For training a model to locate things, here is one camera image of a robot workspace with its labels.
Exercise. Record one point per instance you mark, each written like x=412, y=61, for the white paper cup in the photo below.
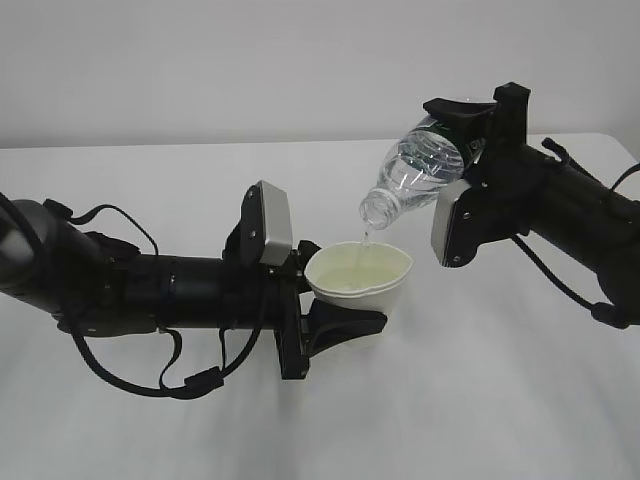
x=359, y=276

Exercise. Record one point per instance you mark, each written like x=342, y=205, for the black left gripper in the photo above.
x=273, y=295

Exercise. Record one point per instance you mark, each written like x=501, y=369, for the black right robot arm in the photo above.
x=594, y=225

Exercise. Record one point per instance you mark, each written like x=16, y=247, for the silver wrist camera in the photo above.
x=460, y=223
x=266, y=235

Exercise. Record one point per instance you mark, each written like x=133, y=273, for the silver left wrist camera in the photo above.
x=266, y=235

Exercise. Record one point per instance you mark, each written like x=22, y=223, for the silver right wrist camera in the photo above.
x=460, y=223

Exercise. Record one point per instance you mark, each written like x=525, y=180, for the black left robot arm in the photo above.
x=97, y=286

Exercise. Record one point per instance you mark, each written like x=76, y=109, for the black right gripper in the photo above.
x=507, y=176

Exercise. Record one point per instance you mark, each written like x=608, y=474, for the clear green-label water bottle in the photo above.
x=415, y=170

